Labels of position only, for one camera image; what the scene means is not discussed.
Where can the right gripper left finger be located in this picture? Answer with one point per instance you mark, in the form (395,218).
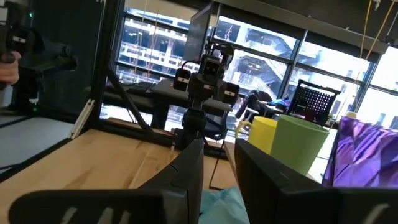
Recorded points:
(192,180)

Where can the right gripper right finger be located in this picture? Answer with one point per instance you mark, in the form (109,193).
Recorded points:
(264,196)

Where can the green plastic cup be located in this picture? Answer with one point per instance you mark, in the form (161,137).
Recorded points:
(295,146)

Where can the purple faceted cup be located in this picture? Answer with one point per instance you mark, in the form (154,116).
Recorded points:
(363,155)

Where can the blue microfibre cloth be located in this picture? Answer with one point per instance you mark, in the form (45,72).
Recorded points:
(222,207)

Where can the grey monitor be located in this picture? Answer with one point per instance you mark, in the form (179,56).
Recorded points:
(199,31)

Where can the black perforated basket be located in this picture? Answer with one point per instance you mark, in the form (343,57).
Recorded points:
(312,102)

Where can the large dark panel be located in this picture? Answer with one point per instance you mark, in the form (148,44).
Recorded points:
(68,56)

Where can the black hand-held controller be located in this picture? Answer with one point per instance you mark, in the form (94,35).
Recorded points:
(37,53)

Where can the person's hand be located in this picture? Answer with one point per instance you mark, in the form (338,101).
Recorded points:
(9,68)

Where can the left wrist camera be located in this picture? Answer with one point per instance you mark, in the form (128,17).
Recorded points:
(212,66)

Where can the silver frame bracket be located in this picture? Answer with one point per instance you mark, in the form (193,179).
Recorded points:
(81,119)

